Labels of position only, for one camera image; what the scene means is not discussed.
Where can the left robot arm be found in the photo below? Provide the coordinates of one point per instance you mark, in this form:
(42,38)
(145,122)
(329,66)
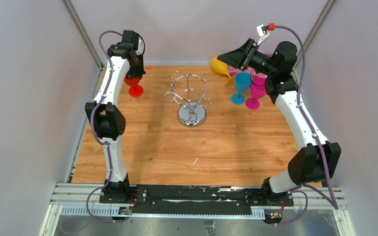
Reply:
(124,61)

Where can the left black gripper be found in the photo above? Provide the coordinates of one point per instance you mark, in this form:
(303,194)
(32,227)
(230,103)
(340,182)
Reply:
(138,73)

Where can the chrome wine glass rack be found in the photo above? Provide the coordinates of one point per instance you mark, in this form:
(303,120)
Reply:
(188,91)

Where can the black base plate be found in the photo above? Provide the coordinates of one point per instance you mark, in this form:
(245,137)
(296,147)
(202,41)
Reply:
(197,200)

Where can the pink camouflage cloth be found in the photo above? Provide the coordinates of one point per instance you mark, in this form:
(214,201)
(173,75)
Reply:
(244,70)

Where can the aluminium frame rail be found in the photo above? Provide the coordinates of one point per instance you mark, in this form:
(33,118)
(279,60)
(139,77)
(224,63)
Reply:
(83,199)

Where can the blue wine glass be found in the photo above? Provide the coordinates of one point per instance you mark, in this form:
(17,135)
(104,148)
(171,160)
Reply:
(242,83)

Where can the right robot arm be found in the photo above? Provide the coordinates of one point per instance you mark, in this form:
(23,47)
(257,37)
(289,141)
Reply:
(317,157)

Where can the yellow wine glass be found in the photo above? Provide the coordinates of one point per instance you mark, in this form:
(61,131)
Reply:
(223,69)

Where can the red wine glass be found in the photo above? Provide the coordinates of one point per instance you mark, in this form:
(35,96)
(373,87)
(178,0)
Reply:
(135,89)

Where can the pink wine glass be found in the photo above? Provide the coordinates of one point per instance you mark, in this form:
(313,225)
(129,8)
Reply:
(257,91)

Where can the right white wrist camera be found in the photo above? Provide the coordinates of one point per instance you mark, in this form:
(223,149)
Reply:
(264,32)

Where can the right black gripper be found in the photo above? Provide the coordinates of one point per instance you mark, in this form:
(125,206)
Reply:
(238,58)

